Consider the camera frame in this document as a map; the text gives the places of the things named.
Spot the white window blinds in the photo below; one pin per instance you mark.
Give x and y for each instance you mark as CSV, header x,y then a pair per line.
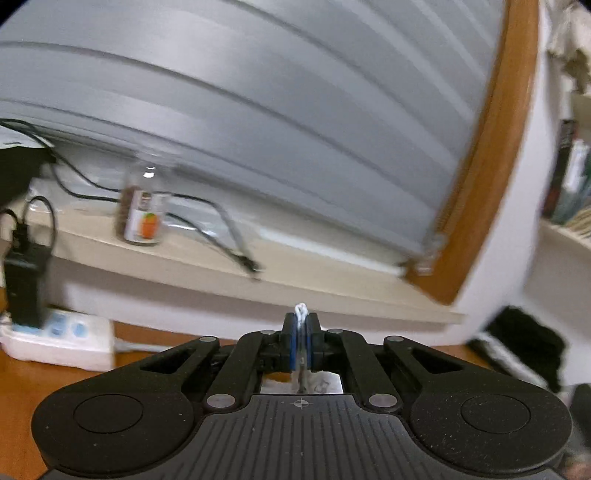
x,y
277,92

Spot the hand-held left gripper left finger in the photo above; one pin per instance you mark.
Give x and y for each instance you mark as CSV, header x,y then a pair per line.
x,y
292,341

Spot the cream window sill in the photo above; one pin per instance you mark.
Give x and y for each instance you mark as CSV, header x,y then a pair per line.
x,y
184,272

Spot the white power strip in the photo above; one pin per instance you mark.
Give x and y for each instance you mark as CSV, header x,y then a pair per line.
x,y
69,341

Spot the black power adapter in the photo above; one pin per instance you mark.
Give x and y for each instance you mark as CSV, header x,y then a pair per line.
x,y
23,286

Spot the white patterned folded garment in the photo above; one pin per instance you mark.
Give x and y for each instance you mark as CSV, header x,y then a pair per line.
x,y
485,353

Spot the beige shelf ornament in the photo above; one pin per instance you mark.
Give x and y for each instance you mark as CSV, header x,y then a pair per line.
x,y
572,41

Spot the black folded sweater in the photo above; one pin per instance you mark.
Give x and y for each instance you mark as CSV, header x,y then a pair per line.
x,y
526,341

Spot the white patterned pants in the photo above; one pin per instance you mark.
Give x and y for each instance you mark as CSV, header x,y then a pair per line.
x,y
301,310

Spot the cream wall shelf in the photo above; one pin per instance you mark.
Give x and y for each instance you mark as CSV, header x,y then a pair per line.
x,y
563,235

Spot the wooden window frame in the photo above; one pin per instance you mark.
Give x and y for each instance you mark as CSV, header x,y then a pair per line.
x,y
498,161

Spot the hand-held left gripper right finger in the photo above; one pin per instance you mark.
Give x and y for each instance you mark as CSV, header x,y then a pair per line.
x,y
310,341

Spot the row of books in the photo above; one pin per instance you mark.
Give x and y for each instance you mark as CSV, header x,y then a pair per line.
x,y
570,184

